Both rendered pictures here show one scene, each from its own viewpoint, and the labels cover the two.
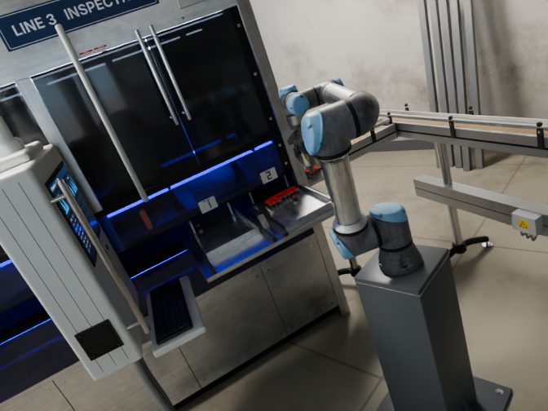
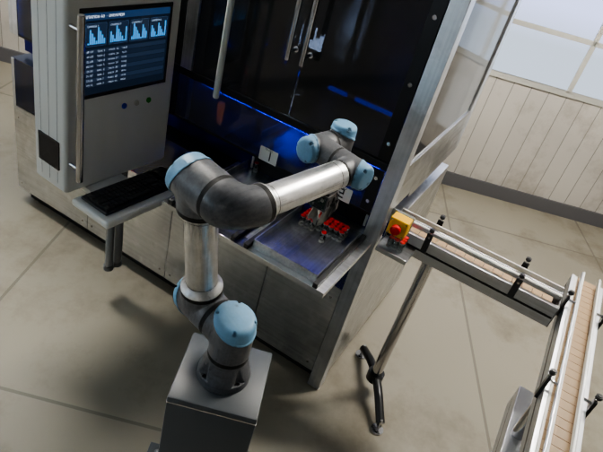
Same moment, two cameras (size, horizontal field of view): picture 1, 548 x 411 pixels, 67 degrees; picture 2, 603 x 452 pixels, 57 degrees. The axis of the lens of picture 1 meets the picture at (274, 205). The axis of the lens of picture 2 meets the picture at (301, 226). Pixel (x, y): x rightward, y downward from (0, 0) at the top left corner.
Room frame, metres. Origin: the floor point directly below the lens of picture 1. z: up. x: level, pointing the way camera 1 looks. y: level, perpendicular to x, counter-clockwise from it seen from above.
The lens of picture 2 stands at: (0.46, -1.08, 2.05)
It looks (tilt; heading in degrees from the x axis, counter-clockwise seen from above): 34 degrees down; 38
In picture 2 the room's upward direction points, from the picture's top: 16 degrees clockwise
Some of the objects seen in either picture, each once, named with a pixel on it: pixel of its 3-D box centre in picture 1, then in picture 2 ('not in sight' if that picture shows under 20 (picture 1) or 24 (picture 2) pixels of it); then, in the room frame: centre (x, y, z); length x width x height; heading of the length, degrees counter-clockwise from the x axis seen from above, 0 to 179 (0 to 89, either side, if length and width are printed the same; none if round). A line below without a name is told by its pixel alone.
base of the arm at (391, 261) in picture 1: (397, 251); (226, 361); (1.24, -0.35, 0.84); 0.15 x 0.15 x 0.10
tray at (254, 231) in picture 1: (223, 232); (249, 188); (1.80, 0.27, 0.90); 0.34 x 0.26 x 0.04; 17
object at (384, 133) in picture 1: (342, 147); (473, 259); (2.31, -0.49, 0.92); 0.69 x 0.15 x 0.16; 107
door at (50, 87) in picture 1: (122, 125); (253, 16); (1.85, 0.49, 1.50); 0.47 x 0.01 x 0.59; 107
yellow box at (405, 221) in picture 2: not in sight; (400, 224); (2.09, -0.26, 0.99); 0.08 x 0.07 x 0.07; 17
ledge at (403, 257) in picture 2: (314, 177); (397, 247); (2.13, -0.26, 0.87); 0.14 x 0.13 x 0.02; 17
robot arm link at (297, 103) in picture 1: (300, 102); (321, 150); (1.55, -0.23, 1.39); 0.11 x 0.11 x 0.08; 2
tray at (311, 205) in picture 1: (293, 206); (308, 239); (1.79, -0.09, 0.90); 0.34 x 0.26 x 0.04; 17
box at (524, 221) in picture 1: (527, 222); not in sight; (1.59, -1.08, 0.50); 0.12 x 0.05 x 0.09; 17
